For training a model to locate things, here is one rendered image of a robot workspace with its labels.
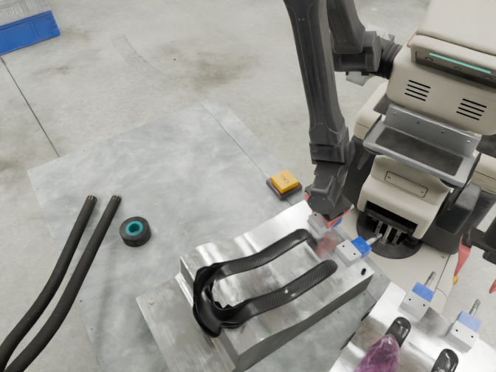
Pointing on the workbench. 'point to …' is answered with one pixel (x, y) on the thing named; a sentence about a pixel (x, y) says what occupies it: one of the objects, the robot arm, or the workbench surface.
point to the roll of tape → (136, 239)
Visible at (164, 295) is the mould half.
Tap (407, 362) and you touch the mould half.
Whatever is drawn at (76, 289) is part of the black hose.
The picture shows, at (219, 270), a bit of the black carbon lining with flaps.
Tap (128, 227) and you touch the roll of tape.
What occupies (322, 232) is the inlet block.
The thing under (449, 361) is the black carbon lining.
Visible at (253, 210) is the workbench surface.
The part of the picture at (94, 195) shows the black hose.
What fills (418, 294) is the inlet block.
